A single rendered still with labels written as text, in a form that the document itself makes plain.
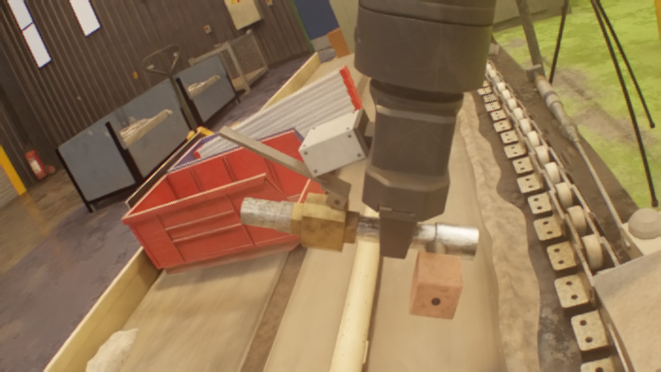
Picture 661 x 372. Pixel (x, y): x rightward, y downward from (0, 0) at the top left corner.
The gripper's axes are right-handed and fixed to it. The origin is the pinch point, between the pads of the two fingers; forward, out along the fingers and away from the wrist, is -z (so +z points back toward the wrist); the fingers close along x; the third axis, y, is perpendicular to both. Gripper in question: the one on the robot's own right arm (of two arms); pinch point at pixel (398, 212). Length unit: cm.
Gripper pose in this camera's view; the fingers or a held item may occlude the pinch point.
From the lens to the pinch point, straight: 35.6
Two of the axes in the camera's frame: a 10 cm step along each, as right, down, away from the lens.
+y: 9.8, 1.4, -1.4
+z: 0.5, -8.6, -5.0
